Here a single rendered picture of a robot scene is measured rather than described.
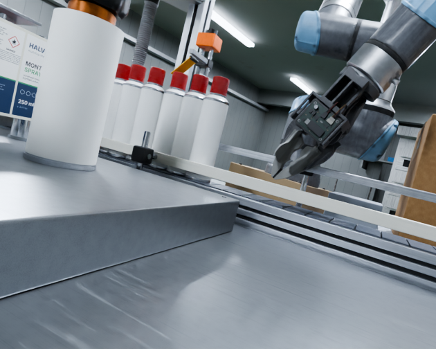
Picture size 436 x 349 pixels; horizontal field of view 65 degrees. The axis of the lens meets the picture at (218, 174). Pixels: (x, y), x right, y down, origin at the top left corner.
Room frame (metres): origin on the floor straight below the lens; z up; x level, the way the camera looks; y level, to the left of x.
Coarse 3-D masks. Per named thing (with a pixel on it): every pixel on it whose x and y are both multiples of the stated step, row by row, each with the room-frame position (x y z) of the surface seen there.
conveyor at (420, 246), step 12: (156, 168) 0.71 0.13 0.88; (192, 180) 0.65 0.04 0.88; (228, 192) 0.61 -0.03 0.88; (240, 192) 0.65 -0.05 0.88; (276, 204) 0.59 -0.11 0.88; (288, 204) 0.63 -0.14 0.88; (312, 216) 0.55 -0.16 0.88; (324, 216) 0.59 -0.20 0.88; (348, 228) 0.53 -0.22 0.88; (360, 228) 0.55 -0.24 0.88; (396, 240) 0.50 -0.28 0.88; (408, 240) 0.54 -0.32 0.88; (432, 252) 0.48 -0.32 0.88
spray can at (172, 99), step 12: (180, 72) 0.72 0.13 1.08; (180, 84) 0.72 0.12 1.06; (168, 96) 0.71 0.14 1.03; (180, 96) 0.71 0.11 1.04; (168, 108) 0.71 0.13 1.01; (180, 108) 0.71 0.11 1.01; (168, 120) 0.71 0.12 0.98; (156, 132) 0.72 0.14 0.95; (168, 132) 0.71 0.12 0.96; (156, 144) 0.71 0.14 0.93; (168, 144) 0.71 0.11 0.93
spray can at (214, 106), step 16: (224, 80) 0.66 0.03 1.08; (208, 96) 0.66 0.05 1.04; (224, 96) 0.67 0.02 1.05; (208, 112) 0.65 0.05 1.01; (224, 112) 0.66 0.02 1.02; (208, 128) 0.65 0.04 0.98; (192, 144) 0.67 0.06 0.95; (208, 144) 0.65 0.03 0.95; (192, 160) 0.66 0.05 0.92; (208, 160) 0.66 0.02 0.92; (192, 176) 0.65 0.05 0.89
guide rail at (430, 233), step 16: (112, 144) 0.73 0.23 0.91; (128, 144) 0.71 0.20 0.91; (160, 160) 0.67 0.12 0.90; (176, 160) 0.66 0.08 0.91; (208, 176) 0.63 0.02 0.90; (224, 176) 0.61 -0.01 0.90; (240, 176) 0.60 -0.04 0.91; (272, 192) 0.58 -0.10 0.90; (288, 192) 0.57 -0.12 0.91; (304, 192) 0.56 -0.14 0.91; (320, 208) 0.54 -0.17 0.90; (336, 208) 0.53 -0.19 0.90; (352, 208) 0.52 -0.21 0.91; (368, 208) 0.52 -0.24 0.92; (384, 224) 0.50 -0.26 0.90; (400, 224) 0.50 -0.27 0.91; (416, 224) 0.49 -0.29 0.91; (432, 240) 0.48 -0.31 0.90
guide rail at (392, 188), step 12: (252, 156) 0.68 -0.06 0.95; (264, 156) 0.67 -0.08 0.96; (312, 168) 0.63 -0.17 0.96; (324, 168) 0.62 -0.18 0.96; (348, 180) 0.60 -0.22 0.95; (360, 180) 0.59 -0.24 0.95; (372, 180) 0.59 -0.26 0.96; (396, 192) 0.57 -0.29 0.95; (408, 192) 0.56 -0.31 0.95; (420, 192) 0.56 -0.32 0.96
